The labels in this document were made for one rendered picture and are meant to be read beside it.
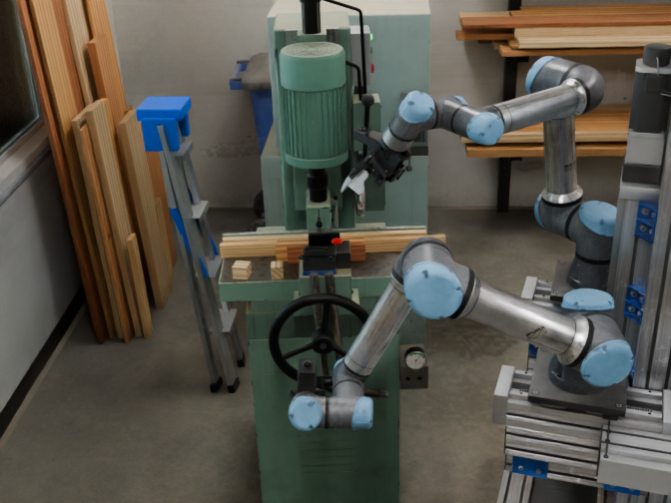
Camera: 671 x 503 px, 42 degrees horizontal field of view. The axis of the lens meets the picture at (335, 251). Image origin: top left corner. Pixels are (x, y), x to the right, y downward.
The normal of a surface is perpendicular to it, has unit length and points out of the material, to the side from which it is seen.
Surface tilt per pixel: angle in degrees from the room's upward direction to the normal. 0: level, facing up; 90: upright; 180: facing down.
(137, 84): 90
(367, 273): 0
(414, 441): 0
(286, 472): 90
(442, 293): 86
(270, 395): 90
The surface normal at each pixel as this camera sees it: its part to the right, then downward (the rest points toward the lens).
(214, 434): -0.04, -0.89
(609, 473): -0.31, 0.44
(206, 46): -0.06, 0.45
